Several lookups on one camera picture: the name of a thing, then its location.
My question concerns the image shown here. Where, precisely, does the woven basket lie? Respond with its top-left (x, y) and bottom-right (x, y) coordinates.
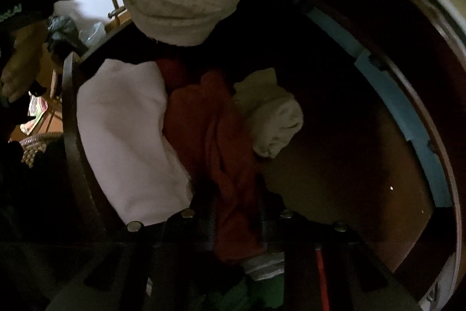
top-left (20, 132), bottom-right (65, 168)

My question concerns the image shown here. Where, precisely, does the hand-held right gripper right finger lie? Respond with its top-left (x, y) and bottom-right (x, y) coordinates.
top-left (255, 187), bottom-right (426, 311)

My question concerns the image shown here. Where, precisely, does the bright red underwear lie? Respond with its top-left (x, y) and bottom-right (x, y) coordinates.
top-left (156, 58), bottom-right (277, 264)

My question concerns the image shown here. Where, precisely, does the white underwear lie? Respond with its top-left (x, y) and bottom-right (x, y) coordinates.
top-left (242, 253), bottom-right (285, 280)

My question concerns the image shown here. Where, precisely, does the cream underwear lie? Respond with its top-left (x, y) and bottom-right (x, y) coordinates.
top-left (233, 68), bottom-right (304, 159)

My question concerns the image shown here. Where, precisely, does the brass bed frame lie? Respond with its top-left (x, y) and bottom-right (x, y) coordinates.
top-left (107, 0), bottom-right (128, 29)

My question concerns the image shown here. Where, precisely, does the grey plastic bag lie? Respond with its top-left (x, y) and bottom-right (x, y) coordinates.
top-left (47, 15), bottom-right (88, 55)

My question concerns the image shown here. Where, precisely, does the person's left hand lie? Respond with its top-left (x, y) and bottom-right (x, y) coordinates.
top-left (0, 21), bottom-right (50, 105)

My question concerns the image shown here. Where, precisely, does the blue drawer side strip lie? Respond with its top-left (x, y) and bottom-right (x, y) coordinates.
top-left (305, 8), bottom-right (454, 209)

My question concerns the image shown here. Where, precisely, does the pink striped cloth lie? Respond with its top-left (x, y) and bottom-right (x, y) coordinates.
top-left (20, 96), bottom-right (49, 135)

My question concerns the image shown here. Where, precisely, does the pale pink underwear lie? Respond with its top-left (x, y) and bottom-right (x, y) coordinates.
top-left (77, 59), bottom-right (193, 226)

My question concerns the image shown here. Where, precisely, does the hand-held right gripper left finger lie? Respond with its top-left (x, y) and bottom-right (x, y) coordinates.
top-left (47, 195), bottom-right (220, 311)

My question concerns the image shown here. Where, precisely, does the green underwear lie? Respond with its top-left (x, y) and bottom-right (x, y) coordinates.
top-left (204, 275), bottom-right (285, 311)

